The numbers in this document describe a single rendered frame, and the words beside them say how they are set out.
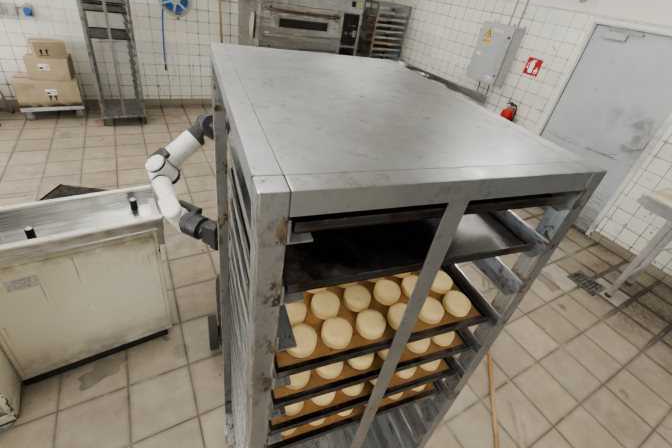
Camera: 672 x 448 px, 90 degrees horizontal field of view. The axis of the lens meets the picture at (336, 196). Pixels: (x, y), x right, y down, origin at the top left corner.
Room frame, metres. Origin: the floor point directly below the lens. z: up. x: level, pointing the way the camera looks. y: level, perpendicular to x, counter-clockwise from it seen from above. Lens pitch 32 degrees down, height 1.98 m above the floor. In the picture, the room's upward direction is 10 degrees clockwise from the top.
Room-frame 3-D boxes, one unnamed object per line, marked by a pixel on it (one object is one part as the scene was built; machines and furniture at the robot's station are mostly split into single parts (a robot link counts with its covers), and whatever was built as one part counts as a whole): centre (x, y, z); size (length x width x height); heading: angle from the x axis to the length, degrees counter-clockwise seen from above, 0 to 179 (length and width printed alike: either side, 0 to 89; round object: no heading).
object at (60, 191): (2.30, 2.20, 0.02); 0.60 x 0.40 x 0.03; 97
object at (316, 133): (0.63, -0.01, 0.93); 0.64 x 0.51 x 1.78; 26
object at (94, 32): (4.13, 3.00, 1.05); 0.60 x 0.40 x 0.01; 37
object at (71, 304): (1.13, 1.20, 0.45); 0.70 x 0.34 x 0.90; 129
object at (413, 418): (0.72, -0.18, 1.05); 0.64 x 0.03 x 0.03; 26
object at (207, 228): (0.95, 0.45, 1.14); 0.12 x 0.10 x 0.13; 71
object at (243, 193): (0.55, 0.17, 1.59); 0.64 x 0.03 x 0.03; 26
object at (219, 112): (0.81, 0.33, 0.97); 0.03 x 0.03 x 1.70; 26
